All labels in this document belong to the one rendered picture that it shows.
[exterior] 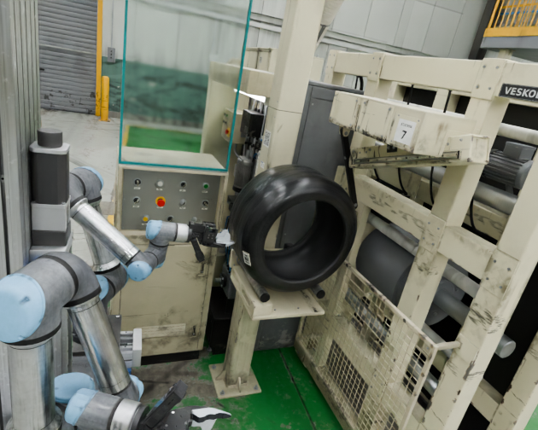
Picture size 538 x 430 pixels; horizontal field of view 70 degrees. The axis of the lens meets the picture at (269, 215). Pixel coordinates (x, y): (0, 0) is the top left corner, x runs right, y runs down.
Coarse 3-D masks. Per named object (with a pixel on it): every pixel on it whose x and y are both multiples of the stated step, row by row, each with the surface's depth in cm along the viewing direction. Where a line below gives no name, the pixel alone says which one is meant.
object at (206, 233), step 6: (192, 222) 155; (204, 222) 159; (210, 222) 160; (192, 228) 153; (198, 228) 154; (204, 228) 155; (210, 228) 156; (192, 234) 156; (198, 234) 156; (204, 234) 154; (210, 234) 156; (216, 234) 156; (198, 240) 157; (204, 240) 155; (210, 240) 157
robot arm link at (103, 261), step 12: (84, 168) 148; (84, 180) 142; (96, 180) 150; (84, 192) 142; (96, 192) 149; (96, 204) 150; (96, 252) 154; (108, 252) 156; (96, 264) 156; (108, 264) 156; (120, 264) 162; (108, 276) 155; (120, 276) 160; (120, 288) 161
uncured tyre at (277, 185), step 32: (256, 192) 159; (288, 192) 153; (320, 192) 157; (256, 224) 153; (320, 224) 196; (352, 224) 169; (256, 256) 158; (288, 256) 196; (320, 256) 192; (288, 288) 171
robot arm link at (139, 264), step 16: (80, 192) 138; (80, 208) 135; (80, 224) 136; (96, 224) 136; (96, 240) 138; (112, 240) 137; (128, 240) 141; (128, 256) 138; (144, 256) 141; (128, 272) 138; (144, 272) 137
